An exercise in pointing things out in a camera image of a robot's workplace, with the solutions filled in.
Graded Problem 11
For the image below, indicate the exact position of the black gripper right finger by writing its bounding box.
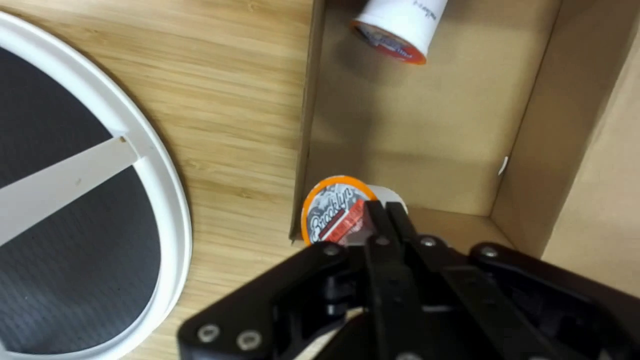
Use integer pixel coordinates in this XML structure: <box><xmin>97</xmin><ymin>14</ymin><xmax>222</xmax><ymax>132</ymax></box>
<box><xmin>413</xmin><ymin>235</ymin><xmax>640</xmax><ymax>360</ymax></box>

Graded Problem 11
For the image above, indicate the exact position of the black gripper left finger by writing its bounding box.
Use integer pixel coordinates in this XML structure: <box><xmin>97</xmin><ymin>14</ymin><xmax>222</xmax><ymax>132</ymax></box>
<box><xmin>326</xmin><ymin>200</ymin><xmax>437</xmax><ymax>360</ymax></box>

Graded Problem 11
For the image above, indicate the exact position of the orange-lidded coffee pod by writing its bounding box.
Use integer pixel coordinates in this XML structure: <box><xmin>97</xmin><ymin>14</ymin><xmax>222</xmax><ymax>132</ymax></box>
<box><xmin>297</xmin><ymin>175</ymin><xmax>404</xmax><ymax>244</ymax></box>

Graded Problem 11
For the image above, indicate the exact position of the white coffee pod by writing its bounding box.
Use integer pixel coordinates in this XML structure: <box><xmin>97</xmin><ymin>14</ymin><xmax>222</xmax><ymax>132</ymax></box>
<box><xmin>352</xmin><ymin>0</ymin><xmax>448</xmax><ymax>65</ymax></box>

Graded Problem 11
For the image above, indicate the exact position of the brown cardboard box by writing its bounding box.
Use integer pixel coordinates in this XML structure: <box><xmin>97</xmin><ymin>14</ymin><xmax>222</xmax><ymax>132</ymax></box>
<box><xmin>295</xmin><ymin>0</ymin><xmax>640</xmax><ymax>294</ymax></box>

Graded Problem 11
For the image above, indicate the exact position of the white two-tier turntable stand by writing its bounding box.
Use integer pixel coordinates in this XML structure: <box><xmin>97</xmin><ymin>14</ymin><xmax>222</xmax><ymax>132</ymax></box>
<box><xmin>0</xmin><ymin>12</ymin><xmax>191</xmax><ymax>360</ymax></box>

